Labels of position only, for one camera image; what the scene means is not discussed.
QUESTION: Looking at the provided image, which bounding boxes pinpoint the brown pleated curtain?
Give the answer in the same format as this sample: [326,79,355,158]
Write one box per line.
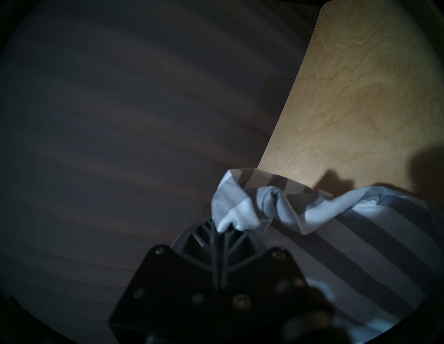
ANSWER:
[0,0,323,312]

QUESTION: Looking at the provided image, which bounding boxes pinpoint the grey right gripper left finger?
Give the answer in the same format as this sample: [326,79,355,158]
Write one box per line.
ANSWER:
[172,216,221,289]

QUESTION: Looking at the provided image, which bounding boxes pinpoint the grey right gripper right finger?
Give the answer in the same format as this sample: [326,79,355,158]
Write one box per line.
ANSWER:
[221,227,270,289]

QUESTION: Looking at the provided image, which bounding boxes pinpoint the grey white striped shirt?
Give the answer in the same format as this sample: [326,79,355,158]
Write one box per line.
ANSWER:
[211,167,444,342]

